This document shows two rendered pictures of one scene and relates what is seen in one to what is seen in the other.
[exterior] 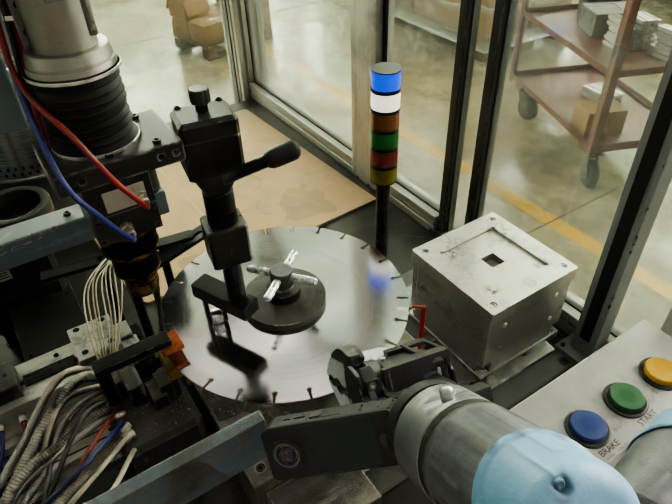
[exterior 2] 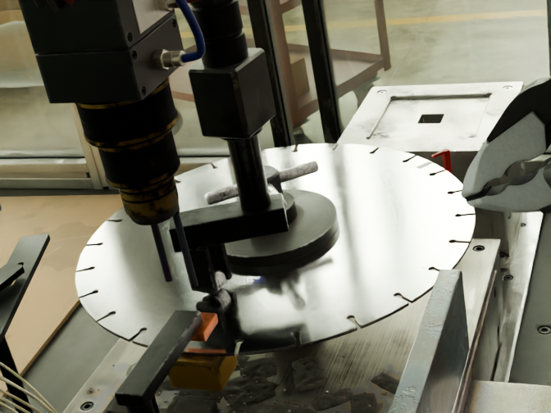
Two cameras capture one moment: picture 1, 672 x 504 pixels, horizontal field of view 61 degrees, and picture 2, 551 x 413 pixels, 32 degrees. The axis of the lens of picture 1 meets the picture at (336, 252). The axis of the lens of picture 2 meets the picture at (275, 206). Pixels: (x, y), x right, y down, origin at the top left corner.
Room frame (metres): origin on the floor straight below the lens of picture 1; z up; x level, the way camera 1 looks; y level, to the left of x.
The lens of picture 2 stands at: (-0.03, 0.44, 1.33)
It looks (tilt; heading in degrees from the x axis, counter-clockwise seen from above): 27 degrees down; 327
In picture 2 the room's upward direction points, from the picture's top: 11 degrees counter-clockwise
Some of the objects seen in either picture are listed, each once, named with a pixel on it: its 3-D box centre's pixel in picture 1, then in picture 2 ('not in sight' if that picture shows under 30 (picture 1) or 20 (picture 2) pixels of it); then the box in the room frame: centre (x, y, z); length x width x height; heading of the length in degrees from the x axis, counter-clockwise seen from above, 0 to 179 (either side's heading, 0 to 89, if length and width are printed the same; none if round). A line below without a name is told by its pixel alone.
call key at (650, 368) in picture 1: (660, 373); not in sight; (0.45, -0.40, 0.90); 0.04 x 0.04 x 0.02
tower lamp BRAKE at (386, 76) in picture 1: (386, 77); not in sight; (0.82, -0.08, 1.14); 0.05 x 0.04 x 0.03; 32
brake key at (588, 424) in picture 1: (587, 429); not in sight; (0.38, -0.28, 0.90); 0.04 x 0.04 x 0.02
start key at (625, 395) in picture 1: (625, 400); not in sight; (0.41, -0.34, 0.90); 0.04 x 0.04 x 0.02
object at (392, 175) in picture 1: (383, 171); not in sight; (0.82, -0.08, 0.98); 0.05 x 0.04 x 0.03; 32
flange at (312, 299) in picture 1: (283, 293); (269, 217); (0.56, 0.07, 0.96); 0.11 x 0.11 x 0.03
